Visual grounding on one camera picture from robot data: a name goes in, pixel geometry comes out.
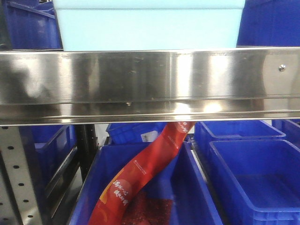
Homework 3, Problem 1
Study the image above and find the stacked blue bins rear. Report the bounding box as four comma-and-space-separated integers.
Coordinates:
106, 122, 167, 144

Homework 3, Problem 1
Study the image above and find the blue bin on shelf right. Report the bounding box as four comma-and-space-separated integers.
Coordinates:
237, 0, 300, 46

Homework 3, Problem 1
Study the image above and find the blue bin on shelf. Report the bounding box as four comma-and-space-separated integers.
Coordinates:
237, 0, 300, 46
1, 0, 62, 50

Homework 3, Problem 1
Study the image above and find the blue bin on shelf left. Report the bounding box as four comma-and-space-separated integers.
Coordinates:
1, 0, 62, 50

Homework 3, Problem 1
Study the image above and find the right rear blue bin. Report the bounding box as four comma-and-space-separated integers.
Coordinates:
194, 120, 286, 158

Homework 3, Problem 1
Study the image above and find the red snack package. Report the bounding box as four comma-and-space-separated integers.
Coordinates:
88, 121, 195, 225

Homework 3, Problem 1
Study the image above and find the blue bin holding package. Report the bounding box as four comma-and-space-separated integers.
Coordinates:
68, 142, 222, 225

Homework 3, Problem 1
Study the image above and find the left neighbouring blue bin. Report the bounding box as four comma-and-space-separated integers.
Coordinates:
30, 125, 76, 186

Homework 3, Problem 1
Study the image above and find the right front blue bin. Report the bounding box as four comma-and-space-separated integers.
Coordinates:
209, 140, 300, 225

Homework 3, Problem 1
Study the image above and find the black shelf upright post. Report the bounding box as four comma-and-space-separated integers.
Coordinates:
75, 124, 98, 182

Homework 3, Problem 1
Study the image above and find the right shelf steel rail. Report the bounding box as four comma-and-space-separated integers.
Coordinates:
0, 47, 300, 126

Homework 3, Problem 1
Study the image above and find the perforated steel upright post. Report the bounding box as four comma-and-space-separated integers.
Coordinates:
0, 126, 52, 225

